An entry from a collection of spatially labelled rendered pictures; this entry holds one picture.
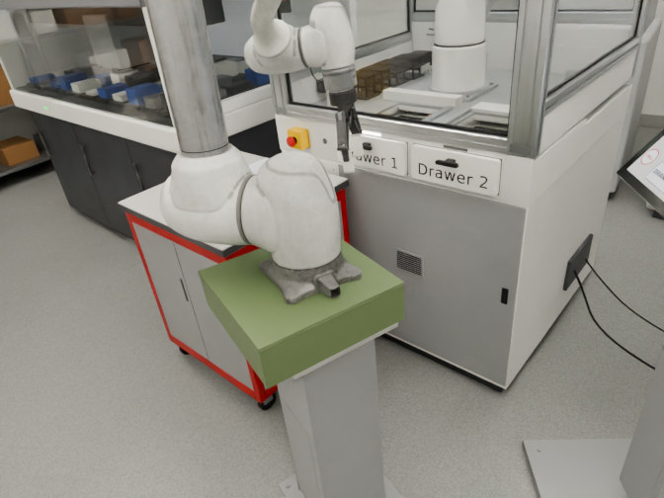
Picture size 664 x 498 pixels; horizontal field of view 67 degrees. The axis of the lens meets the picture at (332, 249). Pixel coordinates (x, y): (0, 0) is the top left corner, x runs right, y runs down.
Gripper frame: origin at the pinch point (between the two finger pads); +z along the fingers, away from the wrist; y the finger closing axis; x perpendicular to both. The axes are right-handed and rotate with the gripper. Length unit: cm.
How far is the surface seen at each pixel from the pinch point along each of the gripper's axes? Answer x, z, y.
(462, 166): -29.7, 8.4, 10.3
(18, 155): 341, 28, 197
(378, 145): -2.9, 3.5, 24.2
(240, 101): 66, -9, 73
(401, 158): -10.4, 7.3, 20.3
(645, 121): -160, 90, 310
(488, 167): -36.9, 8.1, 6.6
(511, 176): -42.9, 10.9, 5.5
